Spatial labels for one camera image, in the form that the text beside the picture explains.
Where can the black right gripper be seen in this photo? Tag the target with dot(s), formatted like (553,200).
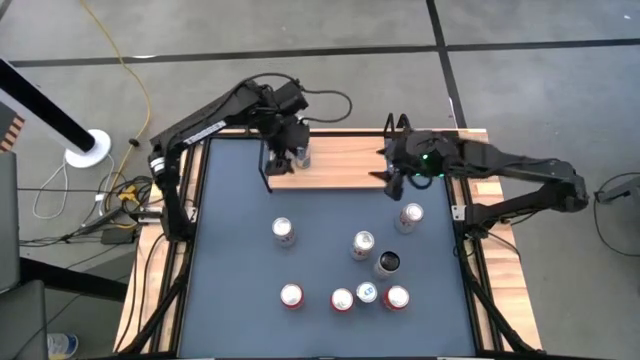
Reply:
(405,150)

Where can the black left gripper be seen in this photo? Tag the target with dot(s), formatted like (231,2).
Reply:
(285,135)

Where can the blue silver Red Bull can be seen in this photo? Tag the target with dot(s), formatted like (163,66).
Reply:
(303,159)
(367,292)

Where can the silver Diet Coke can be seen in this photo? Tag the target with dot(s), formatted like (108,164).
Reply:
(363,241)
(411,214)
(283,227)

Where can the white Celsius Peach Vibe can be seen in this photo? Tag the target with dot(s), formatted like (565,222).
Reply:
(389,261)

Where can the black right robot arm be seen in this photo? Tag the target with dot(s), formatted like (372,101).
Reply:
(525,167)

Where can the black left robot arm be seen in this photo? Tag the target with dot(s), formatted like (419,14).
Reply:
(170,200)

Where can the black power adapter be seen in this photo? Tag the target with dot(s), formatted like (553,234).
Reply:
(117,236)

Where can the black pole white base stand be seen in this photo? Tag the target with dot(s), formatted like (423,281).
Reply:
(87,150)

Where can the grey stand foot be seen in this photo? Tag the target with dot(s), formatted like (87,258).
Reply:
(620,191)

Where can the black floor beam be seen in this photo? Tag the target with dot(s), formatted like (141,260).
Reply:
(75,280)

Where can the orange striped panel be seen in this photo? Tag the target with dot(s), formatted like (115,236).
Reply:
(12,132)

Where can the white blue bottle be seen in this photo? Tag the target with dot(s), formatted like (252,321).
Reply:
(62,345)

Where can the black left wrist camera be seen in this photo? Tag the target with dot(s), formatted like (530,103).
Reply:
(292,97)

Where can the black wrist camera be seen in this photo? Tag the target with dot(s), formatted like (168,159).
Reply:
(432,165)
(292,97)

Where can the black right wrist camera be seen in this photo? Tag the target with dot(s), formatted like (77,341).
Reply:
(432,165)

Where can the wooden shelf with black frame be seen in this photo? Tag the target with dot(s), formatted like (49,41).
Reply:
(340,165)

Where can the white corner bracket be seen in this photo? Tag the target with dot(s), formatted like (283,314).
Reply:
(192,214)
(456,212)

